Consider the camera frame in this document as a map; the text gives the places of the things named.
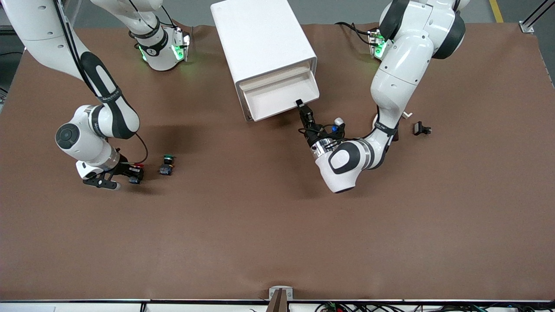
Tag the green push button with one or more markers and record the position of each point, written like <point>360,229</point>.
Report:
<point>166,170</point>

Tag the red push button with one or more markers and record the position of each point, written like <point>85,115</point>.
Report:
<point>135,180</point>

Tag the white plastic drawer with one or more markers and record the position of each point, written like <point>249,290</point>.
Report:
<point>273,73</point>
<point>277,97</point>

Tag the grey metal bracket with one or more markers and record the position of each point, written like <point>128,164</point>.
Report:
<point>281,289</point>

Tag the white table edge rail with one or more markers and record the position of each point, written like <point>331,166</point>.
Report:
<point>86,307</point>

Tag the white drawer cabinet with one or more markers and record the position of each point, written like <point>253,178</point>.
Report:
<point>256,34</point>

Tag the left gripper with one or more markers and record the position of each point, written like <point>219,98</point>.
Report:
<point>313,135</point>

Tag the brown post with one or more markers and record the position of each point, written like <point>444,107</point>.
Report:
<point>278,303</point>

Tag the brown table cover mat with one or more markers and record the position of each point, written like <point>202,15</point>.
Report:
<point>277,225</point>

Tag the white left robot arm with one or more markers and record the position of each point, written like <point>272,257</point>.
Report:
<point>403,65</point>

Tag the aluminium frame profile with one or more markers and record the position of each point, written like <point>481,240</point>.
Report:
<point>527,27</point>

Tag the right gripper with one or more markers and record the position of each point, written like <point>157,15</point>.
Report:
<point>124,167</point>

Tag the black connector with white face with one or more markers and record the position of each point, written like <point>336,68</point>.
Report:
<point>418,128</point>

